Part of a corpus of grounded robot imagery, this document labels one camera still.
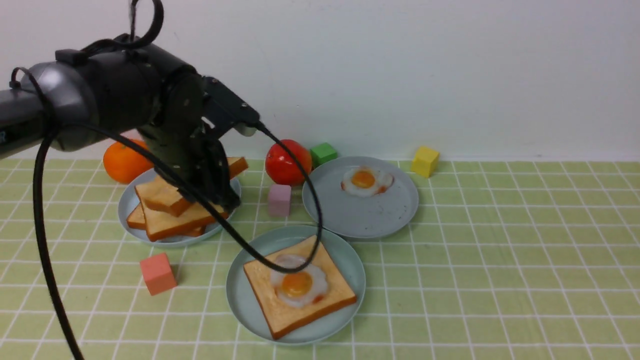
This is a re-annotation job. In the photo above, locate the grey egg plate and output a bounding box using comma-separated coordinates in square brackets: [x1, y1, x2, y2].
[301, 156, 419, 239]

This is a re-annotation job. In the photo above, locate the blue bread plate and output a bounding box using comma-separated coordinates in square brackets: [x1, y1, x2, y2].
[118, 168, 223, 248]

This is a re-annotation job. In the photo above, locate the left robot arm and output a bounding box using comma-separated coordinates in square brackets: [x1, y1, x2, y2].
[0, 34, 259, 211]

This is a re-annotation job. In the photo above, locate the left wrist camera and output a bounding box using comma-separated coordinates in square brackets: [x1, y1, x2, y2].
[202, 76, 261, 140]

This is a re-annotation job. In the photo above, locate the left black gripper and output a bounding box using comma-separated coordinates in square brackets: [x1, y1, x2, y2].
[137, 75, 242, 211]

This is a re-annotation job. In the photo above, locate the pink cube block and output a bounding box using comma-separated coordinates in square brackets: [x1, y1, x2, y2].
[267, 184, 292, 218]

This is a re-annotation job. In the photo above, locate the green cube block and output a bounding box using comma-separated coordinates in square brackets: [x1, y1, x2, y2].
[310, 142, 338, 167]

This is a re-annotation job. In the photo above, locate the fried egg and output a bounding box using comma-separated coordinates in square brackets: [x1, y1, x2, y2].
[270, 264, 329, 308]
[340, 166, 394, 198]

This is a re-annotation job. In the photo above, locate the yellow cube block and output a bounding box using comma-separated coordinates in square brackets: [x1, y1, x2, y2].
[410, 146, 441, 179]

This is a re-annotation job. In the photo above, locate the orange fruit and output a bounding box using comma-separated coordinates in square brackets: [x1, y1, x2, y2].
[102, 142, 153, 184]

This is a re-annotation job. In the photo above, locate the teal front plate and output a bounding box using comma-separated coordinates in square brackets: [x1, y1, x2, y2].
[226, 230, 367, 346]

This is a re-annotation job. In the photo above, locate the salmon cube block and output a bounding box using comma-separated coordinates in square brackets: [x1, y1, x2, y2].
[139, 252, 178, 296]

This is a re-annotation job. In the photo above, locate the red tomato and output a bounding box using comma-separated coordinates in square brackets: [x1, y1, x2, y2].
[265, 139, 313, 187]

